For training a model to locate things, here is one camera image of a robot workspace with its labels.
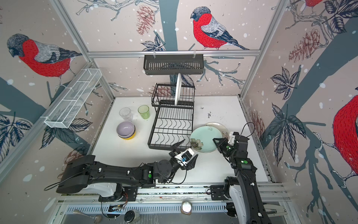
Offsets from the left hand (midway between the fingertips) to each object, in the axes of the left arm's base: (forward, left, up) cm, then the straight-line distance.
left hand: (189, 148), depth 66 cm
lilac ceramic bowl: (+21, +42, -18) cm, 50 cm away
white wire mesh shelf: (+18, +65, +7) cm, 68 cm away
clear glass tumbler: (+38, +47, -21) cm, 64 cm away
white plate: (+29, +6, +12) cm, 32 cm away
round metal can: (-25, +26, -14) cm, 39 cm away
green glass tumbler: (+37, +32, -17) cm, 52 cm away
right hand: (+9, -14, -10) cm, 19 cm away
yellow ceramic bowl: (+16, +38, -20) cm, 45 cm away
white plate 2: (+24, -27, -23) cm, 43 cm away
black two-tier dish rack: (+28, +11, -22) cm, 37 cm away
